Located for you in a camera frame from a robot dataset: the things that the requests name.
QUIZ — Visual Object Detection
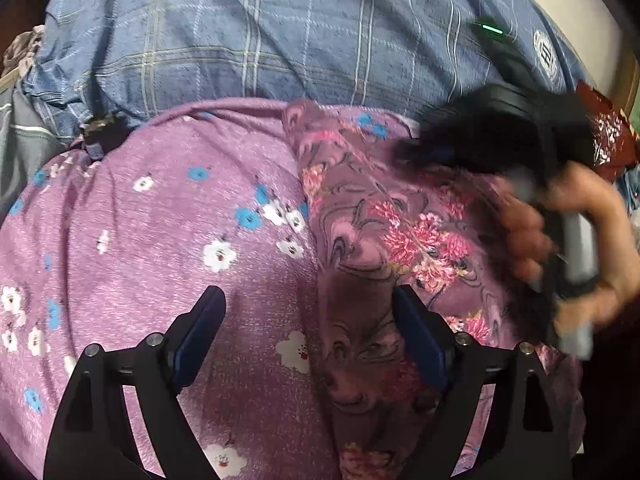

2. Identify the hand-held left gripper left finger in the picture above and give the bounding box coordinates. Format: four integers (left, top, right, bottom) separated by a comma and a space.
44, 285, 228, 480

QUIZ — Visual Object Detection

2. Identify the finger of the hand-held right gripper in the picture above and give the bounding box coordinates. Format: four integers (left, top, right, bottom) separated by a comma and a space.
395, 122, 458, 173

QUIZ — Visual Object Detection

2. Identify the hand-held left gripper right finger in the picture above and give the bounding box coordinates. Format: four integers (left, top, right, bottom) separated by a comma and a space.
392, 284, 576, 480

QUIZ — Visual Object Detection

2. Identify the maroon floral garment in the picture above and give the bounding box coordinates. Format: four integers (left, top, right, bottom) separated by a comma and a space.
282, 99, 586, 480

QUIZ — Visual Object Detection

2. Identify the person's right hand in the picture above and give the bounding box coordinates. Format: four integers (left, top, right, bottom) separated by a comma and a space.
500, 162, 640, 338

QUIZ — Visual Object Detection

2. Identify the red patterned cloth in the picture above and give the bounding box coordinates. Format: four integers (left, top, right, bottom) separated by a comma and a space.
575, 80, 640, 181

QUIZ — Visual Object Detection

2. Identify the purple floral bed sheet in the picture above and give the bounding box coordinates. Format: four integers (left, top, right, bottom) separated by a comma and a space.
0, 99, 586, 480

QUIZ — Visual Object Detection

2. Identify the blue denim clothing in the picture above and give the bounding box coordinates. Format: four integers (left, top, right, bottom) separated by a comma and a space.
617, 162, 640, 221

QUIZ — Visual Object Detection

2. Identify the grey star quilt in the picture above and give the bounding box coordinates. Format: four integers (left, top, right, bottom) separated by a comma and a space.
0, 77, 86, 221

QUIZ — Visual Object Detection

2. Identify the grey lilac cloth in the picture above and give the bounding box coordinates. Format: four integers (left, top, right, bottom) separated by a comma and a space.
2, 25, 48, 78

